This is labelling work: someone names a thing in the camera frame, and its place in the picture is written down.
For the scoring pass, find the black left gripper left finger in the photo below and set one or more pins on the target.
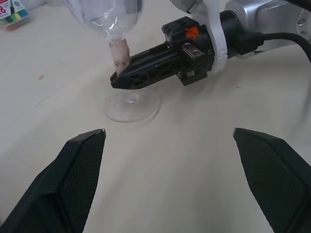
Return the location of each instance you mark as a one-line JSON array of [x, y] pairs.
[[63, 184]]

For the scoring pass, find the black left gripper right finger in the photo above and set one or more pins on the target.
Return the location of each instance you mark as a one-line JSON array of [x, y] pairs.
[[277, 174]]

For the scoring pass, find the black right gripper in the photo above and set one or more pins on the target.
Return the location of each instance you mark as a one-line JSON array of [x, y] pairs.
[[194, 60]]

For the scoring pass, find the clear wine glass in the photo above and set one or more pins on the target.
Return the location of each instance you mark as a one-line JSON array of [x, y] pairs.
[[117, 54]]

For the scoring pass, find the marker pen pack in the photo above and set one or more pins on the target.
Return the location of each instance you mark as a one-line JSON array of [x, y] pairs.
[[13, 14]]

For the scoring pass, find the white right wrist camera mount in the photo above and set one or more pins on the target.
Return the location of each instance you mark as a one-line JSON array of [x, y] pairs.
[[213, 36]]

